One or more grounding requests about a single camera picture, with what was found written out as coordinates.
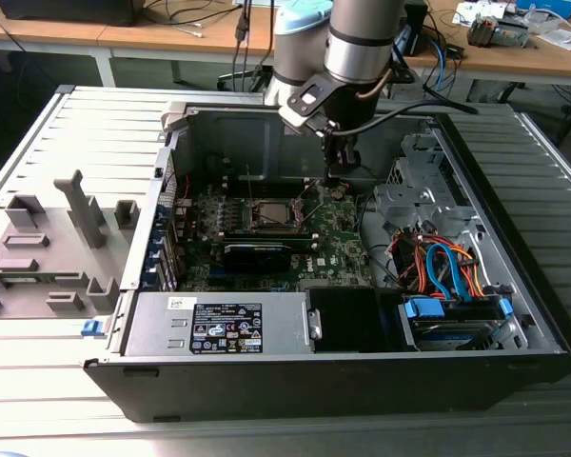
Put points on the white papers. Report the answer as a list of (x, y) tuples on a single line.
[(476, 12)]

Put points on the grey power supply unit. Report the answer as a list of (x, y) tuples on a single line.
[(162, 328)]

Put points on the black open pc case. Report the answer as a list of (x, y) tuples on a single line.
[(266, 390)]

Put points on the silver cpu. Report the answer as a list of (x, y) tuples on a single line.
[(276, 212)]

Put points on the metal drive cage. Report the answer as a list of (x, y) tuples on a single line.
[(409, 195)]

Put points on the clear plastic bag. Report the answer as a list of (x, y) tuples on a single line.
[(561, 38)]

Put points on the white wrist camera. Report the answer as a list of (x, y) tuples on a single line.
[(297, 119)]

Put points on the blue cardboard box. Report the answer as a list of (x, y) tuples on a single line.
[(547, 7)]

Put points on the grey metal drive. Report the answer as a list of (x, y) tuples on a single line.
[(514, 33)]

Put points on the green motherboard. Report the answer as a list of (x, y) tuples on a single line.
[(335, 228)]

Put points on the tall black box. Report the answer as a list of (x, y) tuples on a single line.
[(416, 28)]

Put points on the wide black device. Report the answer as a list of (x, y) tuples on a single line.
[(66, 12)]

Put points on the metal cpu locking lever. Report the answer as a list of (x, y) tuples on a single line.
[(250, 183), (315, 204)]

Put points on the hard disk with blue label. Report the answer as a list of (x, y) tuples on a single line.
[(452, 338)]

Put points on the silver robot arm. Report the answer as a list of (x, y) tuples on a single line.
[(357, 47)]

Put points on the cpu socket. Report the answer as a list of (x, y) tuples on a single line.
[(297, 220)]

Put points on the blue disk carrier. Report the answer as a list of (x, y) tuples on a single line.
[(426, 311)]

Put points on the round coin battery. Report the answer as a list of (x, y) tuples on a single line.
[(341, 193)]

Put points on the wooden desk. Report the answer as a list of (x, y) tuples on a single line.
[(52, 31), (528, 59)]

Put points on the black graphics card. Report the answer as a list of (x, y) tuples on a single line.
[(257, 259)]

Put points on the grey parts rack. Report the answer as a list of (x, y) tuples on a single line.
[(57, 224)]

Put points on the cpu cooler heatsink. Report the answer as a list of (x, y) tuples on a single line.
[(483, 31)]

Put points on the small blue clip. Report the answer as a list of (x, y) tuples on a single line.
[(92, 328)]

